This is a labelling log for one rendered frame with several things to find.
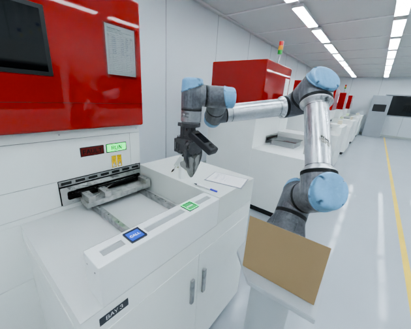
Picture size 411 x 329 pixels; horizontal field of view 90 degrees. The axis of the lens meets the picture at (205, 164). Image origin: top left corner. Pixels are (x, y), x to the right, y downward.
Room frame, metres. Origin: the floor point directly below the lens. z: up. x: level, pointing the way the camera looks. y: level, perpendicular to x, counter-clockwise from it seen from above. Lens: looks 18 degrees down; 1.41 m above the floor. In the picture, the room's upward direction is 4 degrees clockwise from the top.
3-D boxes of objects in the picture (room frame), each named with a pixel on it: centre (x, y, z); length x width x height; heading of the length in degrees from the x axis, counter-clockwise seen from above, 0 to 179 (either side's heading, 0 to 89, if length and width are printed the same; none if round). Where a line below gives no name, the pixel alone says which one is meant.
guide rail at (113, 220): (0.81, 0.40, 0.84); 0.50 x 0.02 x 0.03; 52
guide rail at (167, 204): (1.02, 0.24, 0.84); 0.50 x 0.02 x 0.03; 52
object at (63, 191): (1.06, 0.55, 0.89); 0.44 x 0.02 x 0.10; 142
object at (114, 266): (0.66, 0.13, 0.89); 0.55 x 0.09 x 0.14; 142
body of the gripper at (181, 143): (0.78, 0.07, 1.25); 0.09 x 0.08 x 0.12; 52
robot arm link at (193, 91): (0.77, 0.06, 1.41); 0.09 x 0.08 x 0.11; 98
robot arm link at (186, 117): (0.77, 0.07, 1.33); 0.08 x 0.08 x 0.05
